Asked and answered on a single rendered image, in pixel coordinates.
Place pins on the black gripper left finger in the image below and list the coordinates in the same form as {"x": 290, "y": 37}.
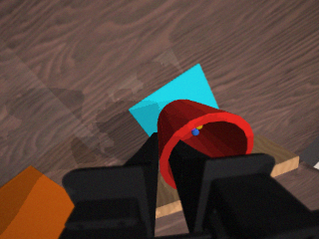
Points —
{"x": 138, "y": 178}

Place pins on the red cup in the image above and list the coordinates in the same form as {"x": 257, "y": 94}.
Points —
{"x": 222, "y": 133}

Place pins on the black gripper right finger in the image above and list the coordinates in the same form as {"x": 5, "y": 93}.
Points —
{"x": 193, "y": 172}

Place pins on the tan flat bar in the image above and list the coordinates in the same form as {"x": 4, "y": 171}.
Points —
{"x": 168, "y": 200}

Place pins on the white flat rectangular block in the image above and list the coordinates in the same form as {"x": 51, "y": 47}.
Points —
{"x": 311, "y": 154}

